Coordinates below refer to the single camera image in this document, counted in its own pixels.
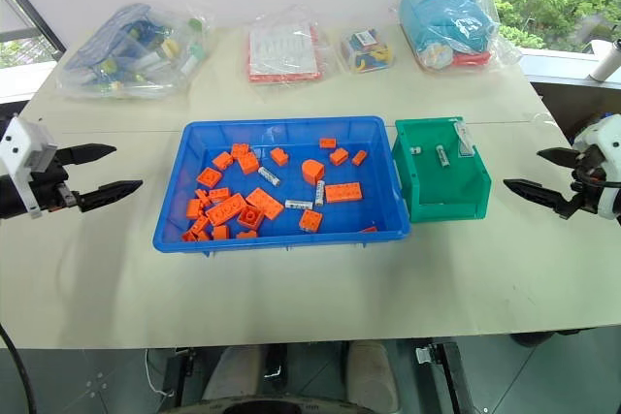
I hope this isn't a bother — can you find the blue plastic tray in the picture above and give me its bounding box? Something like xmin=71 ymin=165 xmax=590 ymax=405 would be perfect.
xmin=151 ymin=115 xmax=413 ymax=255

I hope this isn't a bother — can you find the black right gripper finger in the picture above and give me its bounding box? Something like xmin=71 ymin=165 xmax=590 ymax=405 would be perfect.
xmin=503 ymin=178 xmax=581 ymax=222
xmin=536 ymin=146 xmax=584 ymax=168

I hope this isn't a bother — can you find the black table leg frame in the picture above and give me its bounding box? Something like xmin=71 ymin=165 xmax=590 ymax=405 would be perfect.
xmin=414 ymin=341 xmax=475 ymax=414
xmin=161 ymin=345 xmax=196 ymax=408

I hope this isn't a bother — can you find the long orange building block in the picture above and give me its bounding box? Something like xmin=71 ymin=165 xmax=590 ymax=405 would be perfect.
xmin=205 ymin=192 xmax=249 ymax=228
xmin=245 ymin=186 xmax=286 ymax=220
xmin=324 ymin=181 xmax=365 ymax=205

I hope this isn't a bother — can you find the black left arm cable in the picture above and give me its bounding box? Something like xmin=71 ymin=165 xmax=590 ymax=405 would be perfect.
xmin=0 ymin=321 xmax=39 ymax=414

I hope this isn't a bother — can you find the clear plastic bag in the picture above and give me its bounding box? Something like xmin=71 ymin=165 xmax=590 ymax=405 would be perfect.
xmin=453 ymin=122 xmax=475 ymax=159

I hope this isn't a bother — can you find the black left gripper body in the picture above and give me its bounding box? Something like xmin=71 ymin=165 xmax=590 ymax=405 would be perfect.
xmin=28 ymin=148 xmax=82 ymax=214

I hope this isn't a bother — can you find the black window frame bar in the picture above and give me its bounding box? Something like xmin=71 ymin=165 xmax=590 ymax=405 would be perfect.
xmin=0 ymin=0 xmax=67 ymax=54

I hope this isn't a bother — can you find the rounded orange building block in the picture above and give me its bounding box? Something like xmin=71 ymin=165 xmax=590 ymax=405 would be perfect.
xmin=301 ymin=158 xmax=327 ymax=186

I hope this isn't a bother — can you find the thin white cord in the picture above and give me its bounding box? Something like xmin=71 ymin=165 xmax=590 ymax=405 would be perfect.
xmin=145 ymin=347 xmax=177 ymax=397

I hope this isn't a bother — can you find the bagged white and red pad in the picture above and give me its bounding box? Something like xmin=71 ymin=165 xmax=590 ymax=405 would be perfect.
xmin=245 ymin=5 xmax=332 ymax=91

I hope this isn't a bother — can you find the grey rounded robot leg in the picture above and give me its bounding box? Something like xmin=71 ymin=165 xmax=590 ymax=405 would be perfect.
xmin=200 ymin=343 xmax=266 ymax=403
xmin=345 ymin=340 xmax=400 ymax=414

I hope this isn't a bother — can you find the square orange building block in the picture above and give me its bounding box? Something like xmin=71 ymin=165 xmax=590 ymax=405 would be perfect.
xmin=236 ymin=204 xmax=266 ymax=232
xmin=211 ymin=150 xmax=236 ymax=172
xmin=298 ymin=208 xmax=324 ymax=234
xmin=236 ymin=151 xmax=261 ymax=175
xmin=195 ymin=166 xmax=224 ymax=189

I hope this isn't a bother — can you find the bagged light blue cloth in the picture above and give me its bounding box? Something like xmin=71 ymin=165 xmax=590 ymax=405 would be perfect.
xmin=390 ymin=0 xmax=524 ymax=77

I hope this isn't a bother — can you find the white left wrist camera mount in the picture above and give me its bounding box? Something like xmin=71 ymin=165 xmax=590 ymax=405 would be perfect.
xmin=0 ymin=114 xmax=59 ymax=219

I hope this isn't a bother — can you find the dark rounded robot torso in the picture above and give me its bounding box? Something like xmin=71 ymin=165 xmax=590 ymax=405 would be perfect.
xmin=169 ymin=396 xmax=390 ymax=414

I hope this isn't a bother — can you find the clear box of colourful pieces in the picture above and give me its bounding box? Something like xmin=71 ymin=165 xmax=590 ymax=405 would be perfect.
xmin=339 ymin=27 xmax=396 ymax=76

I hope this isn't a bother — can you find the green plastic bin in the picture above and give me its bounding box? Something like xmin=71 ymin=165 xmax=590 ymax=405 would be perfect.
xmin=391 ymin=115 xmax=493 ymax=224

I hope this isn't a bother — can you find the white cylinder bottle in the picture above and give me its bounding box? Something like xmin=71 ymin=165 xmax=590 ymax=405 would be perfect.
xmin=587 ymin=38 xmax=621 ymax=82

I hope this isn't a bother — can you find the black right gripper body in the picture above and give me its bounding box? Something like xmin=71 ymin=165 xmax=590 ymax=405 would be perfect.
xmin=570 ymin=143 xmax=610 ymax=214

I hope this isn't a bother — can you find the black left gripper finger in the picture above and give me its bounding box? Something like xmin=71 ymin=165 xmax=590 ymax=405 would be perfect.
xmin=77 ymin=179 xmax=145 ymax=214
xmin=58 ymin=143 xmax=118 ymax=170

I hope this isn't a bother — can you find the clear bag of blue items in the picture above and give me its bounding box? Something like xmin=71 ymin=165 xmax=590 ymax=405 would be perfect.
xmin=56 ymin=2 xmax=215 ymax=102

